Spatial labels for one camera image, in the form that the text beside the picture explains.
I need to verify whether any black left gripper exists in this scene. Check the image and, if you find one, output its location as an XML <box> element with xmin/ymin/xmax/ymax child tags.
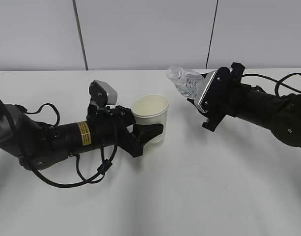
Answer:
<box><xmin>86</xmin><ymin>104</ymin><xmax>164</xmax><ymax>158</ymax></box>

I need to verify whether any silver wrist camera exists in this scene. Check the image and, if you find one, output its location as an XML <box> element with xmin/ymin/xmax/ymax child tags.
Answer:
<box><xmin>89</xmin><ymin>80</ymin><xmax>118</xmax><ymax>107</ymax></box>
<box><xmin>194</xmin><ymin>70</ymin><xmax>218</xmax><ymax>114</ymax></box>

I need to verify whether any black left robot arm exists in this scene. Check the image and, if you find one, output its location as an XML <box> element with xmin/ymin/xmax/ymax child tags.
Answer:
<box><xmin>0</xmin><ymin>92</ymin><xmax>164</xmax><ymax>170</ymax></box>

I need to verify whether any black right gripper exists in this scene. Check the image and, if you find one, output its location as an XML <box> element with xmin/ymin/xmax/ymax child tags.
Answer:
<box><xmin>187</xmin><ymin>62</ymin><xmax>245</xmax><ymax>132</ymax></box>

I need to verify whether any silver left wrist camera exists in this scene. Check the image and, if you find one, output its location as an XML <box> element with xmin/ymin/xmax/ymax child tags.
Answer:
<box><xmin>89</xmin><ymin>80</ymin><xmax>118</xmax><ymax>107</ymax></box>

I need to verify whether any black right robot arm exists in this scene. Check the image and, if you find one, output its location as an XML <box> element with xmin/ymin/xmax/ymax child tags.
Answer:
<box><xmin>188</xmin><ymin>62</ymin><xmax>301</xmax><ymax>148</ymax></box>

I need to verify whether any clear green-label water bottle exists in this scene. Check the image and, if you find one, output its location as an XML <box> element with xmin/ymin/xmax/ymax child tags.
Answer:
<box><xmin>166</xmin><ymin>66</ymin><xmax>204</xmax><ymax>99</ymax></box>

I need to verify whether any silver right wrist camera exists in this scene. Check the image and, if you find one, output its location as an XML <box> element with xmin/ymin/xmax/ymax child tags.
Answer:
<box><xmin>194</xmin><ymin>70</ymin><xmax>218</xmax><ymax>114</ymax></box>

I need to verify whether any white paper cup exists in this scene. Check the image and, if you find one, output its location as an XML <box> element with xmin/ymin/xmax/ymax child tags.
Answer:
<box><xmin>131</xmin><ymin>94</ymin><xmax>169</xmax><ymax>144</ymax></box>

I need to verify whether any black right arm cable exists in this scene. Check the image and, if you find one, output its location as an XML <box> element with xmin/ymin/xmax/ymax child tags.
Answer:
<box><xmin>241</xmin><ymin>72</ymin><xmax>301</xmax><ymax>98</ymax></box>

